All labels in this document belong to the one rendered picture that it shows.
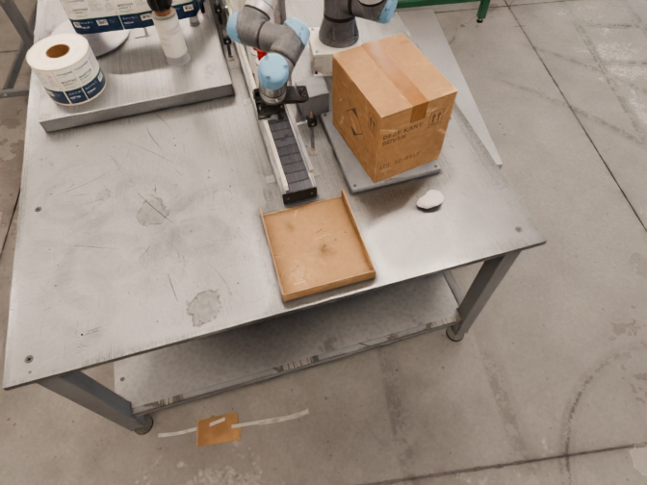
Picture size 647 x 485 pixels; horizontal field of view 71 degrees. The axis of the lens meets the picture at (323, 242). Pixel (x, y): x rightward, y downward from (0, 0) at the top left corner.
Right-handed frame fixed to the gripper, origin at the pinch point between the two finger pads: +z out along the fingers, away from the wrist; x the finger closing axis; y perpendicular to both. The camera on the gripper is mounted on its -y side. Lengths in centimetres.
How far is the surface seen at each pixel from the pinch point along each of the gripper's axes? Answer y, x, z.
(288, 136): -1.7, 6.9, 2.7
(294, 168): -0.1, 19.4, -4.5
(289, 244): 7.6, 42.4, -12.4
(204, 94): 22.1, -19.3, 20.5
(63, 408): 111, 83, 60
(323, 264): 0, 50, -17
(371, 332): -18, 82, 35
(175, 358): 58, 73, 41
